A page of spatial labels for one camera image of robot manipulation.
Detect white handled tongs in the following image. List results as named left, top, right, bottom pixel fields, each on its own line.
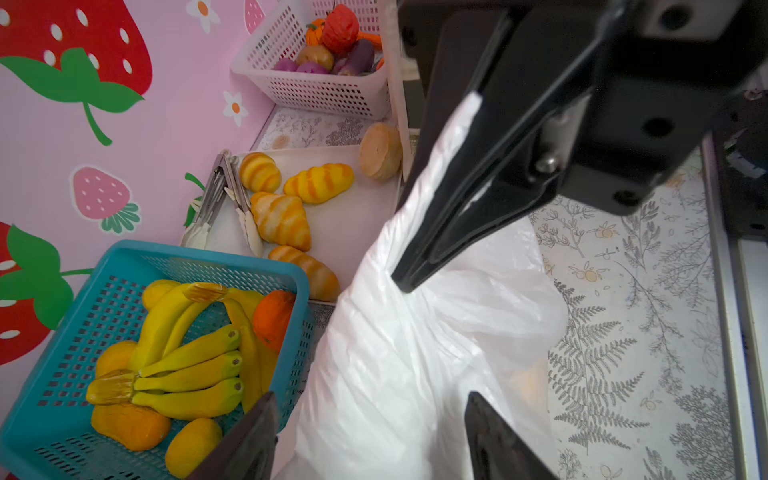
left=222, top=150, right=264, bottom=258

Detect red tomato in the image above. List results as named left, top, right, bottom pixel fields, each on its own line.
left=321, top=4, right=360, bottom=56

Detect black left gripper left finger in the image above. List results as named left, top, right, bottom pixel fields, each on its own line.
left=188, top=392, right=279, bottom=480

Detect small striped bread loaf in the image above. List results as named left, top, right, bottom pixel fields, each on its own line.
left=268, top=245, right=341, bottom=302

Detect white plastic basket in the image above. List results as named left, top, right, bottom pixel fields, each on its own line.
left=230, top=0, right=390, bottom=121

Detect yellow banana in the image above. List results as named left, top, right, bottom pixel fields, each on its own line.
left=86, top=288, right=279, bottom=421

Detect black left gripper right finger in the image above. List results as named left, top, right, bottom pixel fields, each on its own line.
left=464, top=391, right=557, bottom=480

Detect yellow striped bread roll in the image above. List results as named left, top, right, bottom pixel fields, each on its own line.
left=283, top=164, right=355, bottom=205

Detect purple onion back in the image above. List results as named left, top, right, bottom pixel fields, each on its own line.
left=273, top=58, right=299, bottom=72

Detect purple onion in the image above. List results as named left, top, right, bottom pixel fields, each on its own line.
left=273, top=58, right=299, bottom=72
left=296, top=61, right=328, bottom=74

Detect purple onion front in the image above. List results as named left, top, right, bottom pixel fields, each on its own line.
left=296, top=61, right=328, bottom=74

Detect large tan bread loaf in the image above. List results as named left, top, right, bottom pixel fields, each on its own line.
left=358, top=122, right=403, bottom=181

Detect long striped bread loaf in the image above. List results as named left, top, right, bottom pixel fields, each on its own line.
left=251, top=192, right=312, bottom=252

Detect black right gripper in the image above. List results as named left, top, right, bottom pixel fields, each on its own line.
left=392, top=1, right=767, bottom=293

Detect white plastic tray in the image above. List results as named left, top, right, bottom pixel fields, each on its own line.
left=265, top=145, right=399, bottom=289

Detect purple eggplant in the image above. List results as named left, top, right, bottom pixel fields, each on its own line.
left=334, top=39, right=375, bottom=77

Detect orange carrot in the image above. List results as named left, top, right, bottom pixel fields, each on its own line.
left=358, top=31, right=383, bottom=51

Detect metal tongs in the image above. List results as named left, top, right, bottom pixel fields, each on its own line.
left=180, top=149, right=231, bottom=249

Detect small orange tangerine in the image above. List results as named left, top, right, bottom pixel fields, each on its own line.
left=252, top=290, right=296, bottom=352

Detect teal plastic basket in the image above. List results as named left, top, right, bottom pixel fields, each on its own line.
left=1, top=240, right=316, bottom=479

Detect small striped bread roll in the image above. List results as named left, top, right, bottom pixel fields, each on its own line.
left=239, top=152, right=282, bottom=193

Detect brown potato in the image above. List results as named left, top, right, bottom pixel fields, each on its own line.
left=296, top=45, right=335, bottom=73

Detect white plastic bag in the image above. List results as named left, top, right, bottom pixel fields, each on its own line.
left=273, top=93, right=567, bottom=479

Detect yellow lemon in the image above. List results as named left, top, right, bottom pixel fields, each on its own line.
left=165, top=418, right=223, bottom=479

